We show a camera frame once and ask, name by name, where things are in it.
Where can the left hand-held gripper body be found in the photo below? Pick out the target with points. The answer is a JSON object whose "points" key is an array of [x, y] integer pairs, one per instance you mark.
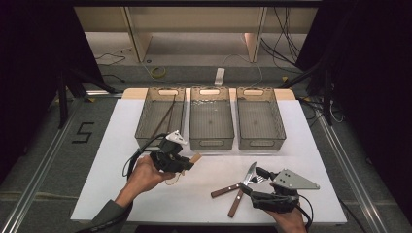
{"points": [[168, 160]]}

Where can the clear grey plastic bin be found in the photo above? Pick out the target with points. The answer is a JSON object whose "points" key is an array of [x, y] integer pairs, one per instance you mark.
{"points": [[260, 121], [211, 121], [155, 113]]}

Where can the white power strip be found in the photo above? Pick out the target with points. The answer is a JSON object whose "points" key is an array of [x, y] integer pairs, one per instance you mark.
{"points": [[219, 76]]}

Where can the person's right hand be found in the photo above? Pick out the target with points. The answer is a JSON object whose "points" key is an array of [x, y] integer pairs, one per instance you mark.
{"points": [[291, 223]]}

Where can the beige wooden shelf unit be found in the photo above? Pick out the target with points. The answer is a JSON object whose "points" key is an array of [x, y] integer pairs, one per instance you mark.
{"points": [[197, 19]]}

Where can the person's left hand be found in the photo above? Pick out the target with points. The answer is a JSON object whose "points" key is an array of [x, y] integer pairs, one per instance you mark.
{"points": [[144, 178]]}

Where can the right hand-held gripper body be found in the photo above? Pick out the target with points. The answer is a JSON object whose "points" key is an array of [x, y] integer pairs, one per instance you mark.
{"points": [[291, 181]]}

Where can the white table sheet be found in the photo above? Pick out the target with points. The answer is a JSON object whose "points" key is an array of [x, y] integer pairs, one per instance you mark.
{"points": [[200, 194]]}

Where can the black metal stand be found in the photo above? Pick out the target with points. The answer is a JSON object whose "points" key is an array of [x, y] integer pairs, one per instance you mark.
{"points": [[327, 97], [62, 100]]}

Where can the aluminium floor rail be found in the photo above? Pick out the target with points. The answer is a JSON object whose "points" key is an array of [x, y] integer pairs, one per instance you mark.
{"points": [[353, 174], [39, 174]]}

